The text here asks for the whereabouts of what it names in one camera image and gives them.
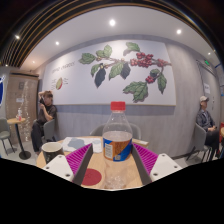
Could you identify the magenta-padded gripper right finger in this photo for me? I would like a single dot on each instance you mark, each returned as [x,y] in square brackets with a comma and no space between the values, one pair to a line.
[163,166]

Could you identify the dark mug with white inside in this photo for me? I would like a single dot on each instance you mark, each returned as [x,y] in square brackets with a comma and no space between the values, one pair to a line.
[51,152]

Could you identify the round ceiling spot lights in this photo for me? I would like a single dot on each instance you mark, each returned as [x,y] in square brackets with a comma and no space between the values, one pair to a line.
[112,22]

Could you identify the blue wall sign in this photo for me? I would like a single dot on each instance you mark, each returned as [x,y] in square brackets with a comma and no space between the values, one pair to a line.
[1,91]

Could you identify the coffee branch wall mural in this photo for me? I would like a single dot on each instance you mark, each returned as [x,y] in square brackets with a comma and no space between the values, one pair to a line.
[110,90]

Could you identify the person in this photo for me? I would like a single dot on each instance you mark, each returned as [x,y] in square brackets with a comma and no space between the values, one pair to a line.
[45,115]
[203,120]

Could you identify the small clear drink bottle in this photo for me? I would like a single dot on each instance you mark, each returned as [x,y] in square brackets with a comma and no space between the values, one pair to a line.
[19,115]

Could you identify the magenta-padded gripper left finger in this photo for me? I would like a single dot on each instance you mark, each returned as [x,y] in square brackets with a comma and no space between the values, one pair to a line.
[60,166]

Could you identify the small round wooden side table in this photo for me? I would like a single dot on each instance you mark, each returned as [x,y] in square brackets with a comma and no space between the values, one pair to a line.
[15,121]

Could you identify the white paper with grey print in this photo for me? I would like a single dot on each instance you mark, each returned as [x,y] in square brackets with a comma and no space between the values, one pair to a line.
[76,143]

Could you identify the clear red-capped drink bottle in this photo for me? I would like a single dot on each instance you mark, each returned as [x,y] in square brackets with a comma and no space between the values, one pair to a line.
[116,146]

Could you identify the flat round red coaster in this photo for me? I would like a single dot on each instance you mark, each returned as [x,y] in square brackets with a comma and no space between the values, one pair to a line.
[91,176]

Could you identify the green exit sign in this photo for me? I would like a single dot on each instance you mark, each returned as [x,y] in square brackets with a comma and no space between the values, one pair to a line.
[207,62]

